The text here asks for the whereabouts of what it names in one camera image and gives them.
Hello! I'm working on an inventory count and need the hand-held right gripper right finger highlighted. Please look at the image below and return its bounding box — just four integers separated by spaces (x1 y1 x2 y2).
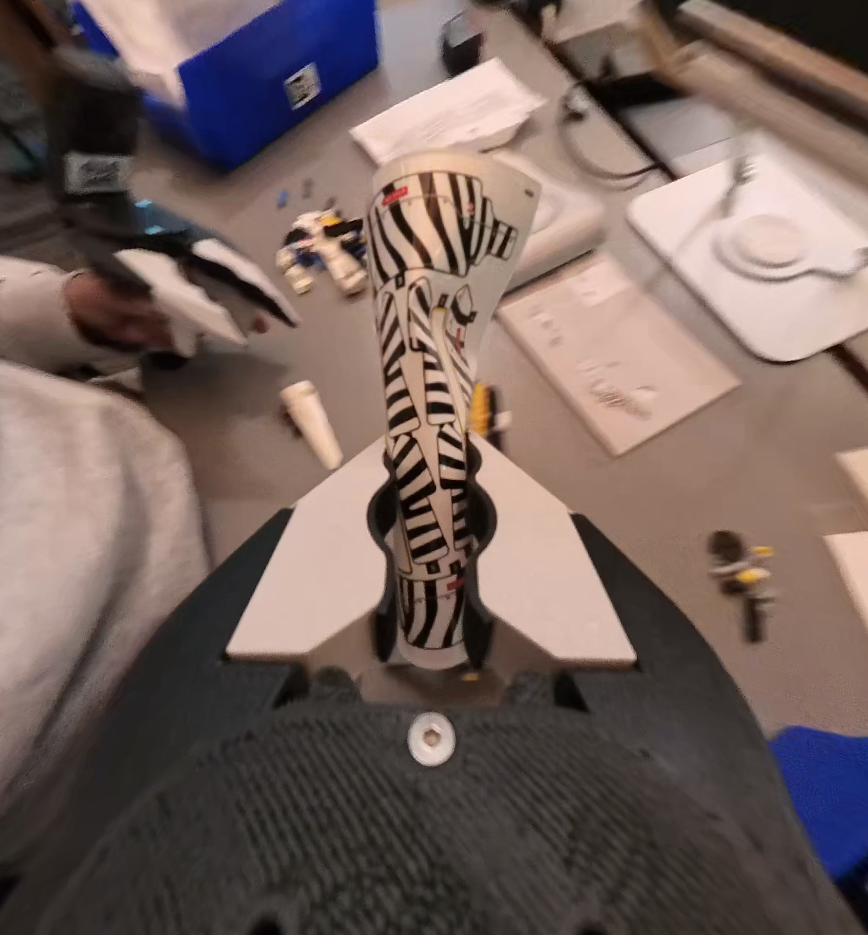
465 431 640 669

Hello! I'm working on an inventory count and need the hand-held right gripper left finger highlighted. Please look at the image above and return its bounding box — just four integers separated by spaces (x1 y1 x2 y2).
226 434 406 664

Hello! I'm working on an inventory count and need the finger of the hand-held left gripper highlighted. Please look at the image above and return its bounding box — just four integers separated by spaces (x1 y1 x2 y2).
114 247 251 350
186 236 301 328

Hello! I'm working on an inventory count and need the white lego wing panel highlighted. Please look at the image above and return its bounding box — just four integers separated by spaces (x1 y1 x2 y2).
279 379 345 470

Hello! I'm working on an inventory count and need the zebra sticker sheet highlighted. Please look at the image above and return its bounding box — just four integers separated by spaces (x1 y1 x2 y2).
364 151 542 671

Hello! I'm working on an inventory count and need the person's left forearm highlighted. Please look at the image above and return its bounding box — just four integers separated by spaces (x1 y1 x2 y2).
0 254 102 375

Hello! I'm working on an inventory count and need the pile of lego pieces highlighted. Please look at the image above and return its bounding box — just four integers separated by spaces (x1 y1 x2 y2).
275 208 371 298

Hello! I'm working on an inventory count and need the small black lego assembly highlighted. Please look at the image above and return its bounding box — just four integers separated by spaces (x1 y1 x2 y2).
706 529 777 645

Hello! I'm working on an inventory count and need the yellow lego plane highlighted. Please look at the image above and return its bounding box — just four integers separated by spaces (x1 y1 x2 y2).
469 381 514 441

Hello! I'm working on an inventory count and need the person's left hand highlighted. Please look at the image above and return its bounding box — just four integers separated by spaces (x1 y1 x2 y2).
65 269 179 352

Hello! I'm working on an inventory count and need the blue storage bin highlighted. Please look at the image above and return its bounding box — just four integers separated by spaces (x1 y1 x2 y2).
769 725 868 886
72 0 381 175

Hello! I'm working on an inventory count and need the open instruction booklet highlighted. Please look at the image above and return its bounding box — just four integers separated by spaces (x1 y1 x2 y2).
494 150 742 459

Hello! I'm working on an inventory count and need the white folded paper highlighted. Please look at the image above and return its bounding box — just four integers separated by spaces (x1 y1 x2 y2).
349 57 549 168

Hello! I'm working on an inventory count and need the black cable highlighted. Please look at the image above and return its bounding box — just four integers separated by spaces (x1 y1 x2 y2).
557 79 678 192

